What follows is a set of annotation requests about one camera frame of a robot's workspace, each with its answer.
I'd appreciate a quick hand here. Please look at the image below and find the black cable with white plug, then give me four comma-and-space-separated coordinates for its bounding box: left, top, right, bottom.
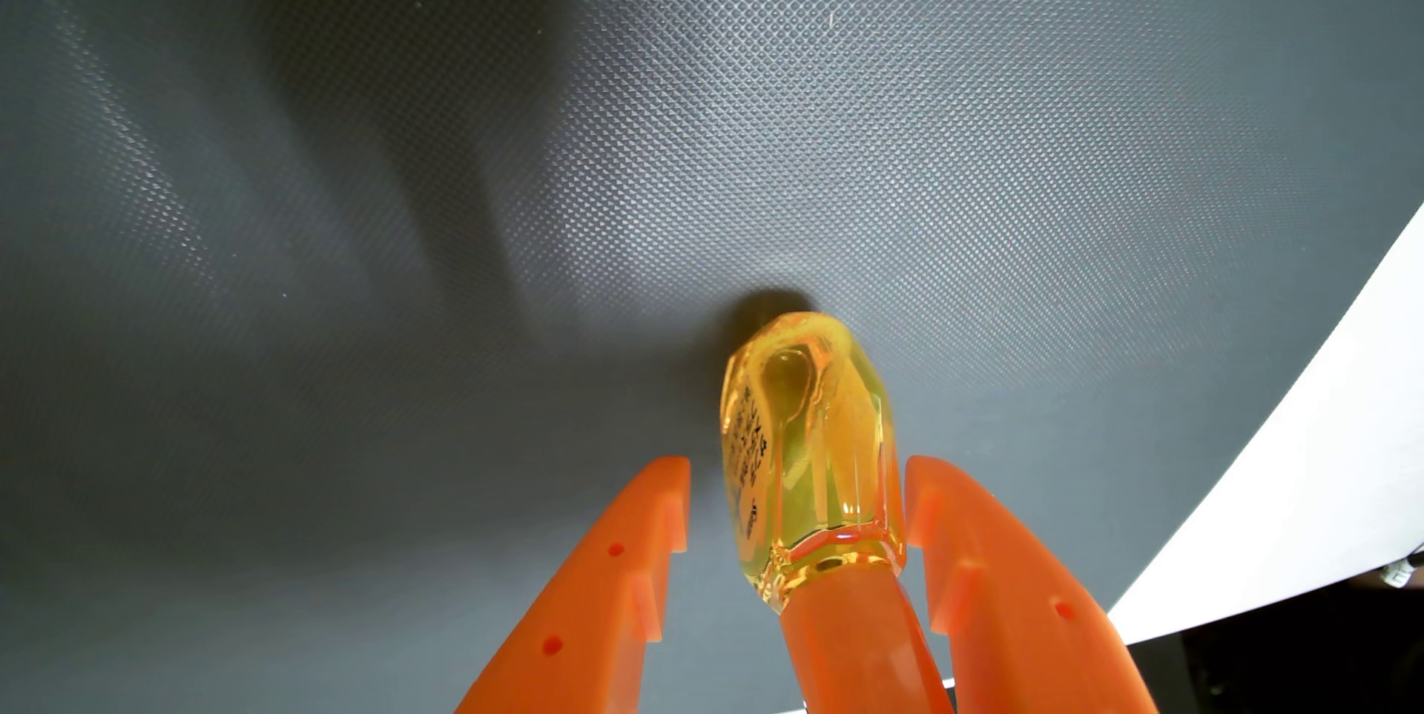
1377, 547, 1424, 591

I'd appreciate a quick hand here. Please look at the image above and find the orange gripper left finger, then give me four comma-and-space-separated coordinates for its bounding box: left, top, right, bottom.
454, 454, 693, 714

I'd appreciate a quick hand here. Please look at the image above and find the dark grey textured mat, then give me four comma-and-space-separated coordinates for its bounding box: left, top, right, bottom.
0, 0, 1424, 714

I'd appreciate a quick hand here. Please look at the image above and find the black office chair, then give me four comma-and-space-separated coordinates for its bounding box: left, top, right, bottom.
1118, 563, 1424, 714

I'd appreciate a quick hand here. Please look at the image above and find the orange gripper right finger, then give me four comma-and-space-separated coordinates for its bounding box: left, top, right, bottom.
904, 454, 1161, 714

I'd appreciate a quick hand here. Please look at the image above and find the yellow eyedrops bottle orange cap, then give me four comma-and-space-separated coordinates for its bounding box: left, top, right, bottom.
719, 311, 958, 714

